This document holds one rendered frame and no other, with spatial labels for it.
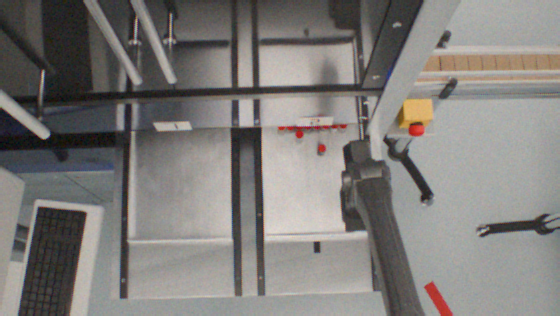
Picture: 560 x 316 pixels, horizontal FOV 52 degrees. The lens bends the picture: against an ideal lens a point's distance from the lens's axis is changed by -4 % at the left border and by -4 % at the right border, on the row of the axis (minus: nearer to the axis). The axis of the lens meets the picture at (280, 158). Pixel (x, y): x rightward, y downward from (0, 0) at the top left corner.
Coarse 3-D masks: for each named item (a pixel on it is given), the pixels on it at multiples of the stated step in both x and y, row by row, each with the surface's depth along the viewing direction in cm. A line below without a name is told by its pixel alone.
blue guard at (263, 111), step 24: (360, 96) 127; (0, 120) 133; (48, 120) 135; (72, 120) 136; (96, 120) 136; (120, 120) 137; (144, 120) 138; (168, 120) 138; (192, 120) 139; (216, 120) 140; (240, 120) 140; (264, 120) 141; (288, 120) 141; (336, 120) 143; (360, 120) 143
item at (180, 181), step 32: (224, 128) 157; (160, 160) 154; (192, 160) 154; (224, 160) 154; (160, 192) 152; (192, 192) 152; (224, 192) 152; (128, 224) 147; (160, 224) 150; (192, 224) 150; (224, 224) 150
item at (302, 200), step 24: (264, 144) 155; (288, 144) 155; (312, 144) 155; (336, 144) 155; (264, 168) 152; (288, 168) 154; (312, 168) 154; (336, 168) 154; (264, 192) 150; (288, 192) 152; (312, 192) 152; (336, 192) 152; (264, 216) 147; (288, 216) 150; (312, 216) 150; (336, 216) 150
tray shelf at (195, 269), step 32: (256, 128) 157; (160, 256) 148; (192, 256) 148; (224, 256) 148; (256, 256) 148; (288, 256) 148; (320, 256) 148; (352, 256) 148; (160, 288) 146; (192, 288) 146; (224, 288) 146; (256, 288) 146; (288, 288) 146; (320, 288) 146; (352, 288) 146
